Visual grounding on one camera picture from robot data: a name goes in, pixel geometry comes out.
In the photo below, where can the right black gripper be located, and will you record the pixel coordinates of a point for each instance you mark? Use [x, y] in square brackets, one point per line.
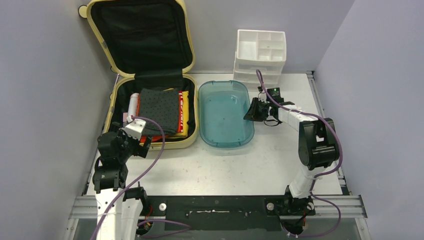
[255, 110]

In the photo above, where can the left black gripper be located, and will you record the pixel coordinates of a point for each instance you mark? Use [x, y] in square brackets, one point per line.
[140, 150]

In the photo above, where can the teal transparent plastic tray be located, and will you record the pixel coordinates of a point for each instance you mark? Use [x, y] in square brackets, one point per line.
[222, 106]

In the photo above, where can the dark navy fabric item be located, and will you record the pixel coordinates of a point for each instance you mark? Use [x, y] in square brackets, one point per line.
[159, 111]

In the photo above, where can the yellow hard-shell suitcase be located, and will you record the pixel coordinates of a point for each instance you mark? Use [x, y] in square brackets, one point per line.
[148, 43]

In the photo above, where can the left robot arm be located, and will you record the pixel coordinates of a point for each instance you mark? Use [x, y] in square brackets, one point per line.
[118, 208]

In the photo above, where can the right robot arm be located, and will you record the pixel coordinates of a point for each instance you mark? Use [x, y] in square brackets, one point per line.
[317, 147]

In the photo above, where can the white cylindrical bottle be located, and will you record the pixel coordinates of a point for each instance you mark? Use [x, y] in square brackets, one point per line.
[132, 107]

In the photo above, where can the red white striped garment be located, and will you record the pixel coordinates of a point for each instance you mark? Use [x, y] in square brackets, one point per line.
[180, 112]

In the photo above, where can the yellow folded garment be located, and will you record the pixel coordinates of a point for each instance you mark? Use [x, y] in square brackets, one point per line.
[184, 115]

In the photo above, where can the white plastic drawer organizer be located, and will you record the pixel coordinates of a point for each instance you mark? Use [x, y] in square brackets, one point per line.
[262, 50]

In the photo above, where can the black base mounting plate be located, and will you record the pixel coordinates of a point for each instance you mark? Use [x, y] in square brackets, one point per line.
[230, 212]

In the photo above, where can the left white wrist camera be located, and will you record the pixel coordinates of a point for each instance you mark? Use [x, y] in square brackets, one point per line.
[134, 127]

